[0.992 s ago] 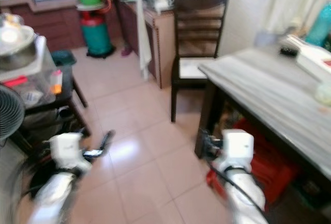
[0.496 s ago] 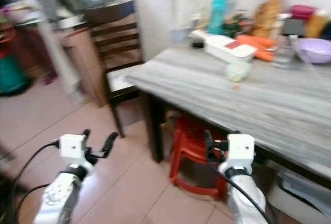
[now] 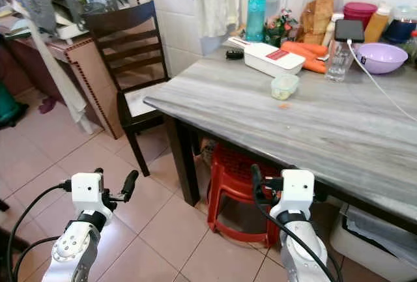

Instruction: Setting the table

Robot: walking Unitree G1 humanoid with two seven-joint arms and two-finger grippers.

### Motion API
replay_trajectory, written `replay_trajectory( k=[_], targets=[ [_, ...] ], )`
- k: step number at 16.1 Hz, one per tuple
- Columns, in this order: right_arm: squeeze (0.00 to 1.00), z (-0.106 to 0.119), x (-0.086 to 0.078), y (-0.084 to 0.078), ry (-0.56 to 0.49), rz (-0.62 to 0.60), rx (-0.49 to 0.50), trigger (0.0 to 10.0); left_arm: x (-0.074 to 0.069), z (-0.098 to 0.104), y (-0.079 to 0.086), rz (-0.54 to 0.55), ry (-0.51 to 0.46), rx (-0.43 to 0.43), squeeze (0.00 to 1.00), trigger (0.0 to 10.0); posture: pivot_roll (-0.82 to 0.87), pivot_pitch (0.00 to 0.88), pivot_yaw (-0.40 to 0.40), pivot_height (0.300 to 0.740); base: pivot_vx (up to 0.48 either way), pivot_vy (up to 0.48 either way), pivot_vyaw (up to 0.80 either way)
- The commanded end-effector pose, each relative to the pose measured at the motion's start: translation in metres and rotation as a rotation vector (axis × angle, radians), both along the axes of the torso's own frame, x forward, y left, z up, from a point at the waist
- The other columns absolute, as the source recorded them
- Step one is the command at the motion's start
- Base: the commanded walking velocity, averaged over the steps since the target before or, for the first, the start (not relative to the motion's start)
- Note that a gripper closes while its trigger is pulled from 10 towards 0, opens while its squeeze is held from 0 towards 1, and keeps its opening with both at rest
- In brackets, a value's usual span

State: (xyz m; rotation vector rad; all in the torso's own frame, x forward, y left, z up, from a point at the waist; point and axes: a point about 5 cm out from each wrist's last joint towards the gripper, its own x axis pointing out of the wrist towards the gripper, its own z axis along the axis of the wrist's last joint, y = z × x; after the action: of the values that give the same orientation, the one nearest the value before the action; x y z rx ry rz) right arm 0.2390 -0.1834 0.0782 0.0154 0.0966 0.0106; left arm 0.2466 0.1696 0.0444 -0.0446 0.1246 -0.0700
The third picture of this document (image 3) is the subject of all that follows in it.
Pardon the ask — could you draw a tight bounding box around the small clear lidded container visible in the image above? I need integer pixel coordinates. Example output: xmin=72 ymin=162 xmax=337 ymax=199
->
xmin=270 ymin=74 xmax=300 ymax=101

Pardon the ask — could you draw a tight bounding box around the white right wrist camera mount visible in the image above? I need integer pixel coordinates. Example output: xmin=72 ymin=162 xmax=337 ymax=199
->
xmin=281 ymin=170 xmax=315 ymax=214

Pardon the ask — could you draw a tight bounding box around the maroon plastic container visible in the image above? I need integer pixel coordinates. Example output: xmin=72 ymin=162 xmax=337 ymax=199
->
xmin=343 ymin=2 xmax=379 ymax=30

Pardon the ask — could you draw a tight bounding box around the white hanging cloth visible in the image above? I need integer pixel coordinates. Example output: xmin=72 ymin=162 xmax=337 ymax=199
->
xmin=186 ymin=0 xmax=242 ymax=38

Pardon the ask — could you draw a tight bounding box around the dark wooden table leg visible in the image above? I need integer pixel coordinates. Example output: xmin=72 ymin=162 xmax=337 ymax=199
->
xmin=165 ymin=116 xmax=200 ymax=208

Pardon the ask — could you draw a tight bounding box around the purple slipper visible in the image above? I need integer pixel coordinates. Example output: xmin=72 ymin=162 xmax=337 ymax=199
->
xmin=39 ymin=96 xmax=59 ymax=115

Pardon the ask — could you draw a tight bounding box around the red plastic stool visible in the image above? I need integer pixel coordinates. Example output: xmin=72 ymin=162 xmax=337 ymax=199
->
xmin=207 ymin=142 xmax=284 ymax=247

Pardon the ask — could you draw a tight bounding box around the orange carrot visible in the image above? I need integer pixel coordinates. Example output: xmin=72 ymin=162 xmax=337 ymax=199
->
xmin=300 ymin=57 xmax=328 ymax=75
xmin=280 ymin=41 xmax=328 ymax=59

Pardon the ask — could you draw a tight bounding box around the grey electric fan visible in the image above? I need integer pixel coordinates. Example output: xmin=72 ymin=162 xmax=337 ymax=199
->
xmin=10 ymin=0 xmax=57 ymax=35

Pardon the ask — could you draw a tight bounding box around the red-lid cracker jar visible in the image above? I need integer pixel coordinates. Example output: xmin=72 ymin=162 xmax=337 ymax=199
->
xmin=300 ymin=0 xmax=345 ymax=44

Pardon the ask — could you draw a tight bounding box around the white slicer box red label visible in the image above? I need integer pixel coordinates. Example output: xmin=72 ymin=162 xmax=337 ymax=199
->
xmin=225 ymin=36 xmax=306 ymax=78

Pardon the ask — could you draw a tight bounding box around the dark wooden slatted chair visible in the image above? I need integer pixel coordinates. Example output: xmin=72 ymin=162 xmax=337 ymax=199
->
xmin=83 ymin=1 xmax=170 ymax=177

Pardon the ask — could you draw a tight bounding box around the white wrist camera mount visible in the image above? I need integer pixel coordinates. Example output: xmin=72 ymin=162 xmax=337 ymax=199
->
xmin=281 ymin=170 xmax=315 ymax=214
xmin=72 ymin=173 xmax=106 ymax=212

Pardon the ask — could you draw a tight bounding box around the white charging cable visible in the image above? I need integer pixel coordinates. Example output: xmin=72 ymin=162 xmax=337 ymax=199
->
xmin=347 ymin=40 xmax=417 ymax=124

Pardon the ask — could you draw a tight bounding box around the clear drinking glass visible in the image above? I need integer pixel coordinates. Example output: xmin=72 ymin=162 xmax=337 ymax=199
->
xmin=326 ymin=40 xmax=356 ymax=83

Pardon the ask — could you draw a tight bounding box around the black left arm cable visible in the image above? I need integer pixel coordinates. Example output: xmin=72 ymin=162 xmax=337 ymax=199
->
xmin=13 ymin=235 xmax=63 ymax=282
xmin=8 ymin=180 xmax=74 ymax=282

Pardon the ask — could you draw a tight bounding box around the purple plastic bowl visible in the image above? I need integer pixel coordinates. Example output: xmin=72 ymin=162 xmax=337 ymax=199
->
xmin=357 ymin=42 xmax=409 ymax=75

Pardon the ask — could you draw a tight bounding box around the teal water bottle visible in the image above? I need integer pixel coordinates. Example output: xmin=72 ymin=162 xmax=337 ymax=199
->
xmin=246 ymin=0 xmax=266 ymax=42

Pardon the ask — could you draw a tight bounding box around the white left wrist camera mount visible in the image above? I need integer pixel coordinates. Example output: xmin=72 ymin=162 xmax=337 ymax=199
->
xmin=72 ymin=173 xmax=106 ymax=212

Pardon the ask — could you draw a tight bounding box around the flower print packet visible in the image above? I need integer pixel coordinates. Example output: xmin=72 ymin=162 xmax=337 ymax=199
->
xmin=264 ymin=10 xmax=299 ymax=47

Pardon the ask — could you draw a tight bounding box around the navy blue container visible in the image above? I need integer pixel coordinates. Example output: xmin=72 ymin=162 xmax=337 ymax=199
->
xmin=383 ymin=6 xmax=417 ymax=44

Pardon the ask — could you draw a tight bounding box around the green plastic bin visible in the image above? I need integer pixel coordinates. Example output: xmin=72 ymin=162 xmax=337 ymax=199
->
xmin=0 ymin=83 xmax=20 ymax=127

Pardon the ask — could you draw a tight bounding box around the black smartphone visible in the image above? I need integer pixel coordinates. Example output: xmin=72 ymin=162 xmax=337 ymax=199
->
xmin=334 ymin=20 xmax=366 ymax=43

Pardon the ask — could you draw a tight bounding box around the white plastic storage box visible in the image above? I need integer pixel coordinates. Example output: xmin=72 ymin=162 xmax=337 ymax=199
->
xmin=331 ymin=203 xmax=417 ymax=282

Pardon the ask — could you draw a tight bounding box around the white plastic bottle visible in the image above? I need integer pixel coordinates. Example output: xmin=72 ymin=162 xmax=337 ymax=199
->
xmin=323 ymin=14 xmax=343 ymax=43

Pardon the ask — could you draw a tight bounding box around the long white cloth strip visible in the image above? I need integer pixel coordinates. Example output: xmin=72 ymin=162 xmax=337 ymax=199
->
xmin=26 ymin=21 xmax=96 ymax=135

